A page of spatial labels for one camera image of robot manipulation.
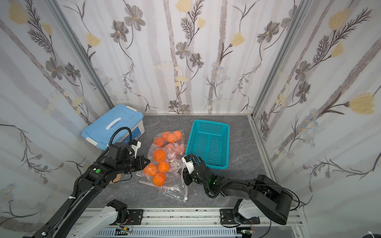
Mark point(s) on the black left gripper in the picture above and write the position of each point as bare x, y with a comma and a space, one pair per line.
136, 162

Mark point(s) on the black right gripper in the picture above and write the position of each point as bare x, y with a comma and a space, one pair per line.
189, 175

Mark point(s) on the orange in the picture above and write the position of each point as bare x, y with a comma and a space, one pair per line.
159, 179
159, 155

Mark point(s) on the clear zip-top bag front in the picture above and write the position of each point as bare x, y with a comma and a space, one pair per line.
174, 186

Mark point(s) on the clear zip-top bag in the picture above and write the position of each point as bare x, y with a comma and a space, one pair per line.
174, 186
171, 140

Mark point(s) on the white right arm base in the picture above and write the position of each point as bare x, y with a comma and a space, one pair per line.
244, 212

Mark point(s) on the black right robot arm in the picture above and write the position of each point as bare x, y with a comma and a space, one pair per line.
273, 200

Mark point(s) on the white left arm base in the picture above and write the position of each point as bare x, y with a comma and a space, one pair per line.
114, 213

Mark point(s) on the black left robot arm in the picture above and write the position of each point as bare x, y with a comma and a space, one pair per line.
120, 157

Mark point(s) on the clear zip-top bag rear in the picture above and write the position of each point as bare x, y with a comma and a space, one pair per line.
171, 140

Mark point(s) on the teal plastic basket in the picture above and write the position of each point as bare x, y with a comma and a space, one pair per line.
210, 141

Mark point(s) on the blue lid storage box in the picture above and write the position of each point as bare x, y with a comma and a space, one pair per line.
100, 132

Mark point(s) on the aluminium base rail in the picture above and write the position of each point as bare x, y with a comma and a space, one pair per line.
198, 223

